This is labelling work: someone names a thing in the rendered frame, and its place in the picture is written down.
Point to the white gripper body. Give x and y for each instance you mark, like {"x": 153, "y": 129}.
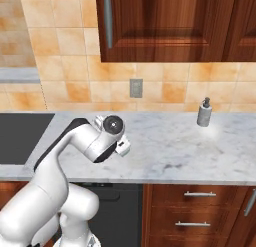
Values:
{"x": 124, "y": 151}

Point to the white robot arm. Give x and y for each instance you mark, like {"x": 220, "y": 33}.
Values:
{"x": 50, "y": 187}

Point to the wooden drawer front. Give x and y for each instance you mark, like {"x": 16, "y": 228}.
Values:
{"x": 166, "y": 199}
{"x": 186, "y": 242}
{"x": 160, "y": 217}

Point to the black dishwasher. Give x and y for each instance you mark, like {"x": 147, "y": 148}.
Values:
{"x": 120, "y": 221}

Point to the grey soap dispenser bottle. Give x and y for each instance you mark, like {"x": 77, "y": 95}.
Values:
{"x": 204, "y": 115}

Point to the black hob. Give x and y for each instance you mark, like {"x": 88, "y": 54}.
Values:
{"x": 20, "y": 137}

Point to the wooden base cupboard under hob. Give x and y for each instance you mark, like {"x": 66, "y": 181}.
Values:
{"x": 8, "y": 191}

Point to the grey range hood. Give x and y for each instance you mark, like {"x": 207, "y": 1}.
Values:
{"x": 18, "y": 75}

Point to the wooden base cupboard door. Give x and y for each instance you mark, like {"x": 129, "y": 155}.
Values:
{"x": 245, "y": 229}

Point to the grey wall socket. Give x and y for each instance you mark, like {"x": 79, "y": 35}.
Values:
{"x": 136, "y": 88}

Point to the wide wooden wall cupboard door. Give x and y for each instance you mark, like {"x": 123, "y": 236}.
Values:
{"x": 166, "y": 27}

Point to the narrow wooden wall cupboard door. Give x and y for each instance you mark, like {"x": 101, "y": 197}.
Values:
{"x": 245, "y": 24}

